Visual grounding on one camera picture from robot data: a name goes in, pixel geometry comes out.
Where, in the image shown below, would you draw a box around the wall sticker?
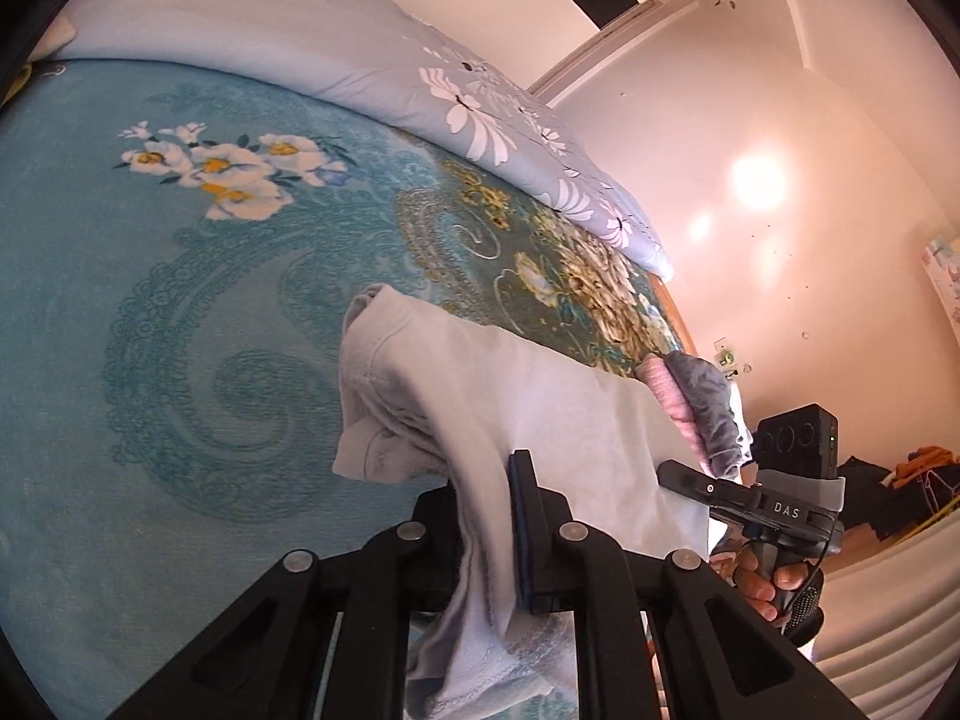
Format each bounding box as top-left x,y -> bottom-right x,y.
921,236 -> 960,323

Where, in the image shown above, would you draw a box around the white ribbed mattress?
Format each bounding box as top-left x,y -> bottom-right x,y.
814,532 -> 960,720

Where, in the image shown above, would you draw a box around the light blue long-sleeve shirt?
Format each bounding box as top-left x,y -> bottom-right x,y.
332,283 -> 713,720

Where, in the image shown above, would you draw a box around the dark clothes pile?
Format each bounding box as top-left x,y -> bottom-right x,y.
836,454 -> 960,541

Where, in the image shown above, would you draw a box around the orange clothes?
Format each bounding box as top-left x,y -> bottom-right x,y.
892,446 -> 960,485

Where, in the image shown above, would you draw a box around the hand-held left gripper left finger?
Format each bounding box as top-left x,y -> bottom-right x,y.
105,487 -> 460,720

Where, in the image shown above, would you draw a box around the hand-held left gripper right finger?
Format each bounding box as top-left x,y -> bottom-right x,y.
508,450 -> 871,720

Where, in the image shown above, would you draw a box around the wooden bed frame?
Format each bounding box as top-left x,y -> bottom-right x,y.
651,274 -> 702,357

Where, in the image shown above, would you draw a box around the grey folded garment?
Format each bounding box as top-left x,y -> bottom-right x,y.
664,351 -> 755,477

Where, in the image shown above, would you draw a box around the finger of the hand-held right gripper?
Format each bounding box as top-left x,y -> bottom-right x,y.
658,460 -> 758,518

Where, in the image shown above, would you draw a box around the person's right hand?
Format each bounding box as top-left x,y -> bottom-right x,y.
712,547 -> 815,623

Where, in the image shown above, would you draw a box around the yellow cable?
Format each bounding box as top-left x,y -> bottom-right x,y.
896,499 -> 960,541

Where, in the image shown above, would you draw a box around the light blue floral duvet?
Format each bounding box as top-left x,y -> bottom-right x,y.
52,0 -> 672,278

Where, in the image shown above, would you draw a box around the teal floral blanket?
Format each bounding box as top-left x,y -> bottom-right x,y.
0,60 -> 691,720

